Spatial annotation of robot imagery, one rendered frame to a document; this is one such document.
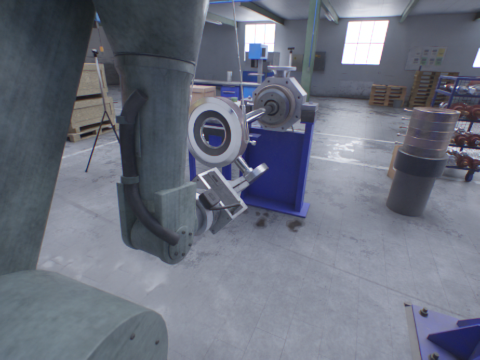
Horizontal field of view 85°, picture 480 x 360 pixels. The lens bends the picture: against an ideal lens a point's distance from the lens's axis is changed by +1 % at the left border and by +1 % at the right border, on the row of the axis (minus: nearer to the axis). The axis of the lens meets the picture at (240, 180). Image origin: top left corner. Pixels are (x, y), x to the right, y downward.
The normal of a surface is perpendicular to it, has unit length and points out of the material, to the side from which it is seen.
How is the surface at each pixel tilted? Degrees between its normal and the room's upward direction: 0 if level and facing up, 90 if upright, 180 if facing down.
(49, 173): 90
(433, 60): 90
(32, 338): 7
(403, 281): 0
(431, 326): 0
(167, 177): 86
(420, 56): 90
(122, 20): 129
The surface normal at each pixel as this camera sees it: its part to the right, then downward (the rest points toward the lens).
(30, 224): 0.96, 0.14
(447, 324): 0.03, -0.91
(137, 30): -0.19, 0.88
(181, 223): 0.88, 0.18
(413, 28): -0.41, 0.36
